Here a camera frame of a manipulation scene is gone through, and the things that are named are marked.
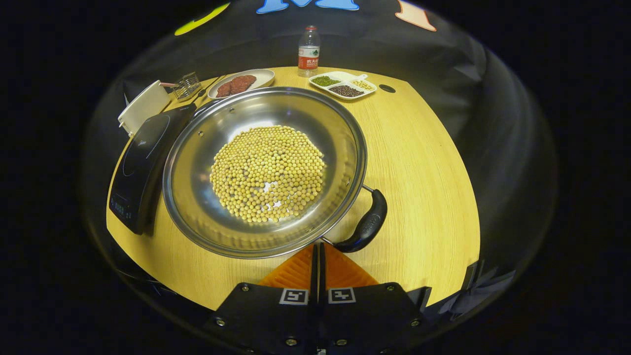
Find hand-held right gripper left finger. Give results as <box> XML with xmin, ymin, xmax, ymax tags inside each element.
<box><xmin>205</xmin><ymin>243</ymin><xmax>320</xmax><ymax>355</ymax></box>

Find stainless steel pot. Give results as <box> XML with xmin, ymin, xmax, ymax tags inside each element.
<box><xmin>162</xmin><ymin>86</ymin><xmax>388</xmax><ymax>260</ymax></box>

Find black backdrop cloth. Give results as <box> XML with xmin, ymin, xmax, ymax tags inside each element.
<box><xmin>81</xmin><ymin>0</ymin><xmax>558</xmax><ymax>316</ymax></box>

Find pile of soybeans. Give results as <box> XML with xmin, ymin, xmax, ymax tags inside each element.
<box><xmin>210</xmin><ymin>125</ymin><xmax>327</xmax><ymax>223</ymax></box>

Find metal wire basket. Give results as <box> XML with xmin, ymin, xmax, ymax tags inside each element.
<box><xmin>173</xmin><ymin>72</ymin><xmax>203</xmax><ymax>101</ymax></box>

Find white divided dish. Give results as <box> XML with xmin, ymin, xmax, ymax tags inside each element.
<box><xmin>309</xmin><ymin>71</ymin><xmax>378</xmax><ymax>101</ymax></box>

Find round white plate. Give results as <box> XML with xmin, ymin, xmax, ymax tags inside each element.
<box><xmin>208</xmin><ymin>69</ymin><xmax>276</xmax><ymax>100</ymax></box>

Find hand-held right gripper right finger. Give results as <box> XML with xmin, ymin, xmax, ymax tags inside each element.
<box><xmin>319</xmin><ymin>242</ymin><xmax>432</xmax><ymax>355</ymax></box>

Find black induction cooktop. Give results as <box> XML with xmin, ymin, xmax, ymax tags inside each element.
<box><xmin>108</xmin><ymin>104</ymin><xmax>198</xmax><ymax>235</ymax></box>

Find clear water bottle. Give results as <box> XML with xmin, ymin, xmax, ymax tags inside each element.
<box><xmin>298</xmin><ymin>26</ymin><xmax>321</xmax><ymax>77</ymax></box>

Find white toaster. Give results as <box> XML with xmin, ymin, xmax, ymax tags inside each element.
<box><xmin>117</xmin><ymin>80</ymin><xmax>171</xmax><ymax>137</ymax></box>

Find heap of dark beans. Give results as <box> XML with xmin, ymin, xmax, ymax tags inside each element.
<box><xmin>329</xmin><ymin>85</ymin><xmax>365</xmax><ymax>98</ymax></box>

